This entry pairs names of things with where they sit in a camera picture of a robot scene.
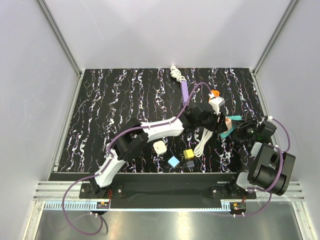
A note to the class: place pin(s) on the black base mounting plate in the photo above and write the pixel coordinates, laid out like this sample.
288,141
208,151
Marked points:
213,178

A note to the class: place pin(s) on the blue cube plug adapter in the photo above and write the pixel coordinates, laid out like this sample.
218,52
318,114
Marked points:
173,162

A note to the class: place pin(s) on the aluminium frame post left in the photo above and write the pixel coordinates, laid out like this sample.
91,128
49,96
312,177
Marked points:
58,35

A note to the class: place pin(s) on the pink cube plug adapter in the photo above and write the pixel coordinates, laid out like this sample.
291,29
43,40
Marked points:
228,123

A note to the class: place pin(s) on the white plug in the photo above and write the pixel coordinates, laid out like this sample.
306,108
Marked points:
159,147

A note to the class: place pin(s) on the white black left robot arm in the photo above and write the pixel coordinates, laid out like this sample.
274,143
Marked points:
129,144

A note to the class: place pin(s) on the yellow cube plug adapter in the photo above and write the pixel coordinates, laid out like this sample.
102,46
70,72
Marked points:
187,154

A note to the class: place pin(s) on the aluminium frame post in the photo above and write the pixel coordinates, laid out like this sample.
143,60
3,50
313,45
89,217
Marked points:
275,35
58,35

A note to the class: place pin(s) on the grey cube plug adapter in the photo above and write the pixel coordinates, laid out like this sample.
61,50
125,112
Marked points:
190,164

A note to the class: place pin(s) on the white cable duct strip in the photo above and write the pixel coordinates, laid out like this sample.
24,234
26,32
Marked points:
118,205

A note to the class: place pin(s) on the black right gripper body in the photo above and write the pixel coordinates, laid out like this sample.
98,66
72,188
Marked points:
247,129

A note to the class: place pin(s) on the purple power strip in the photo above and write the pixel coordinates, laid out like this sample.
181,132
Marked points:
184,93

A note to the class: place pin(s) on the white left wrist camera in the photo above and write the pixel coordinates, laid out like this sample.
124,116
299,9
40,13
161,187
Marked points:
216,103

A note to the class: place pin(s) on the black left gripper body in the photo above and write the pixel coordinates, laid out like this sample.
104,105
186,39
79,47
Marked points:
210,122

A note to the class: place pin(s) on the teal triangular power strip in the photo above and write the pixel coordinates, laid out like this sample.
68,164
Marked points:
236,119

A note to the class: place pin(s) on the aluminium frame post right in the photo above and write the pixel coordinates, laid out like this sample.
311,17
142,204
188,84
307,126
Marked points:
275,35

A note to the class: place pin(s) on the aluminium front rail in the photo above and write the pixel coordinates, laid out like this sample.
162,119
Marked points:
47,190

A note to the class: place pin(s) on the orange power strip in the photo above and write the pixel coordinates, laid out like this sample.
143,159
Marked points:
216,93

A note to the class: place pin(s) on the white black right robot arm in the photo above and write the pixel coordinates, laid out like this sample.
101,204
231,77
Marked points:
271,169

